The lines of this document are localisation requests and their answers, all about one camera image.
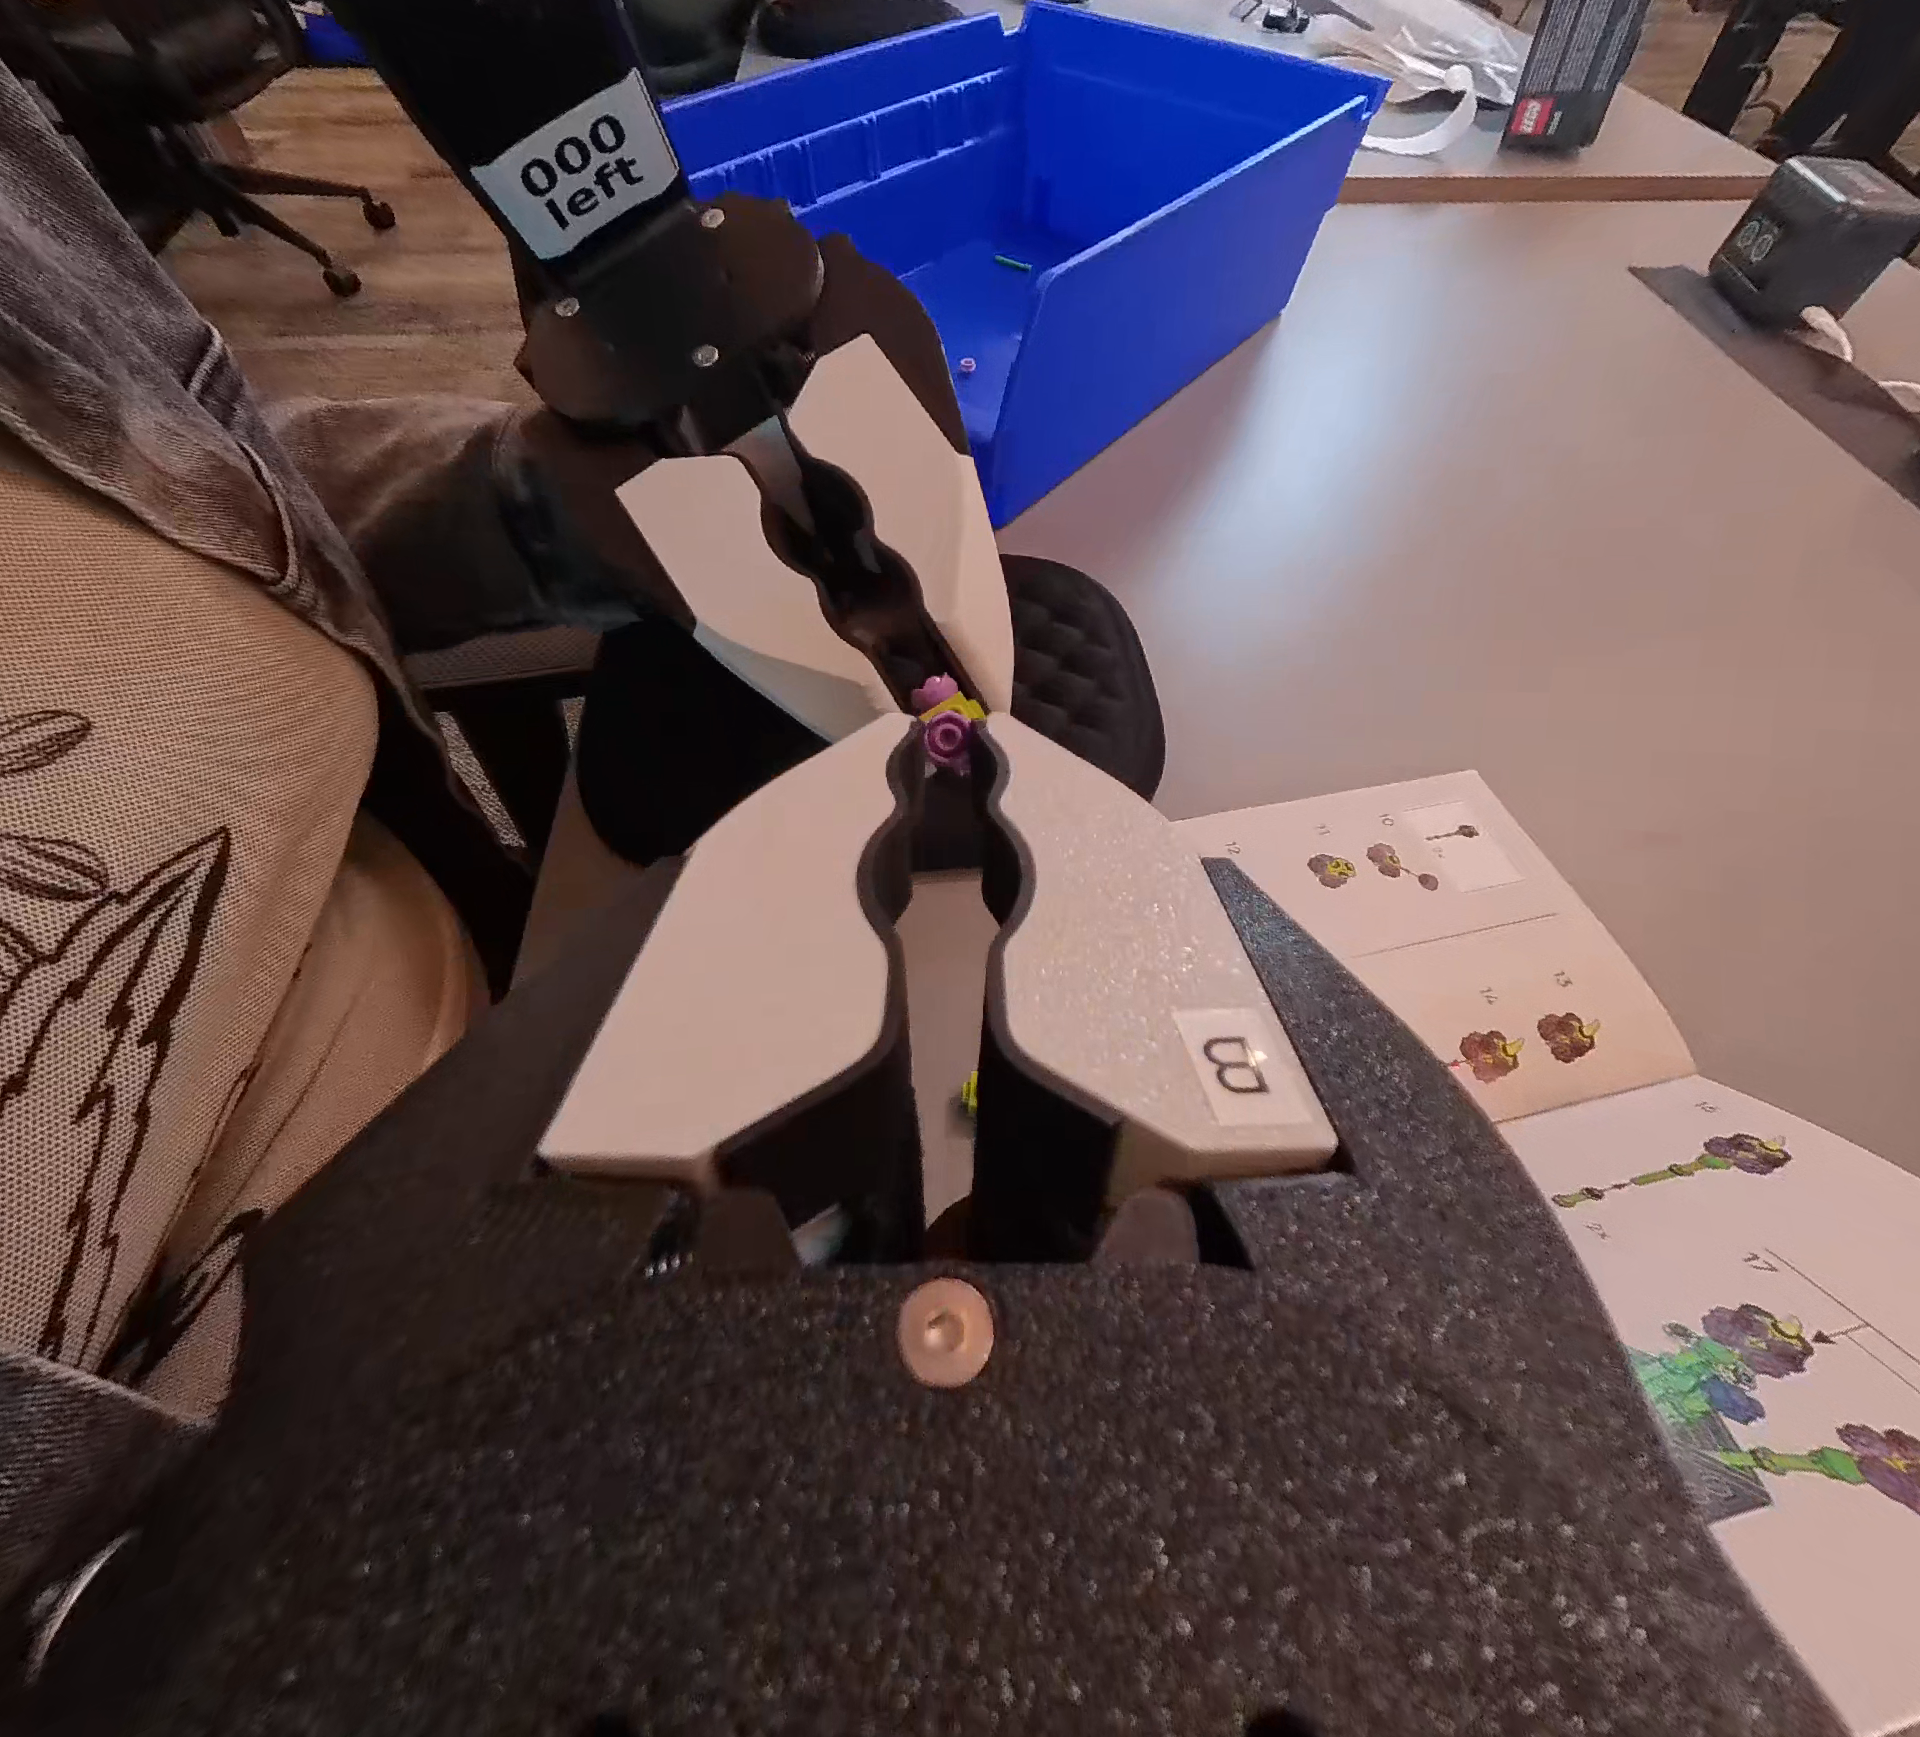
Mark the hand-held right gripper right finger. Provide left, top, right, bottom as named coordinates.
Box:
left=977, top=712, right=1340, bottom=1181

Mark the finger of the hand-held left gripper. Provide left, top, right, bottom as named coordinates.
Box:
left=614, top=446, right=909, bottom=740
left=779, top=241, right=1017, bottom=722

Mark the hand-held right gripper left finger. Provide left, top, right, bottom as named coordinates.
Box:
left=536, top=715, right=923, bottom=1186

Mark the grey desk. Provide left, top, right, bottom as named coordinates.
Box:
left=750, top=0, right=1920, bottom=1737

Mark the building instruction booklet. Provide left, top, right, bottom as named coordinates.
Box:
left=1170, top=768, right=1920, bottom=1737

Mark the blue plastic bin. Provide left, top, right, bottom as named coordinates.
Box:
left=655, top=0, right=1391, bottom=526

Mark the printed shirt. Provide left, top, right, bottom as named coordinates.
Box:
left=0, top=446, right=500, bottom=1428

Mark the white plastic bag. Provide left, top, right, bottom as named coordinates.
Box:
left=1315, top=0, right=1536, bottom=158

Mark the black cube device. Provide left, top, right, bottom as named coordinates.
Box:
left=1708, top=154, right=1912, bottom=333

